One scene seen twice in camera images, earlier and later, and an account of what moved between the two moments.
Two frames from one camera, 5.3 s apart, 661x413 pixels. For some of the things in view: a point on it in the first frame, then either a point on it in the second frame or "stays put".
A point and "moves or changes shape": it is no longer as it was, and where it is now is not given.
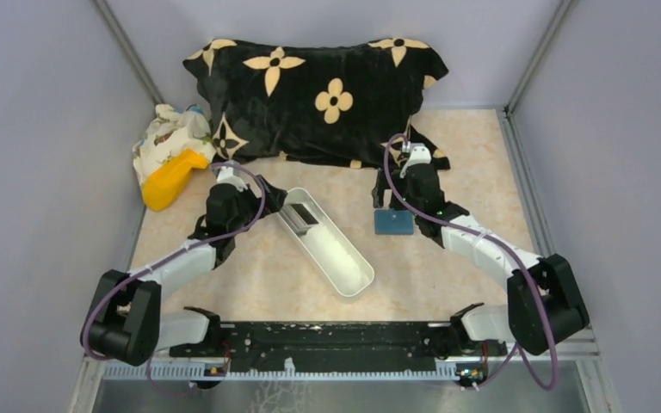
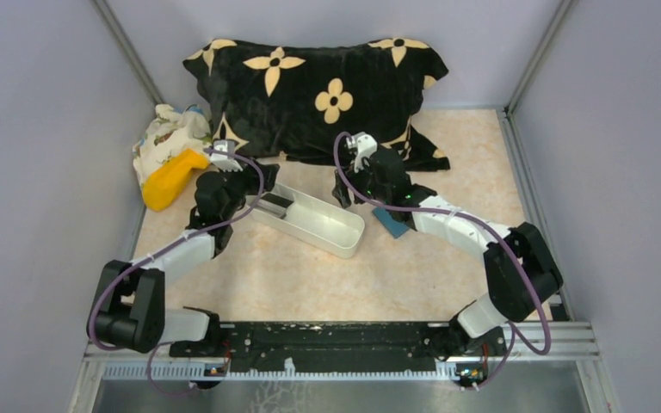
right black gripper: (395, 190) to (351, 179)
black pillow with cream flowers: (310, 102) stays put
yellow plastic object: (163, 185) stays put
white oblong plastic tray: (342, 263) moves or changes shape
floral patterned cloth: (172, 132) stays put
